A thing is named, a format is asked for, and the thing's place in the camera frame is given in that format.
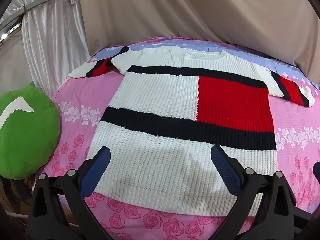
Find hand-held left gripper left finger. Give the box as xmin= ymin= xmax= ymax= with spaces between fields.
xmin=28 ymin=146 xmax=112 ymax=240

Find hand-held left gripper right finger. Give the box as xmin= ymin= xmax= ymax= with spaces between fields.
xmin=210 ymin=144 xmax=300 ymax=240

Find white red black knit sweater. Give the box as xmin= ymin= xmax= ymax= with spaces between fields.
xmin=68 ymin=45 xmax=316 ymax=217

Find pink floral bed sheet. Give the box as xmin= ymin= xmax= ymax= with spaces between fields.
xmin=32 ymin=37 xmax=320 ymax=240

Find green pillow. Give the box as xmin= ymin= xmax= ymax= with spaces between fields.
xmin=0 ymin=81 xmax=61 ymax=180

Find white satin curtain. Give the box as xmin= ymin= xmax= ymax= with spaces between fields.
xmin=21 ymin=0 xmax=92 ymax=98

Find beige cloth backdrop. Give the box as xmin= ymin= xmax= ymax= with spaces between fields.
xmin=77 ymin=0 xmax=320 ymax=90

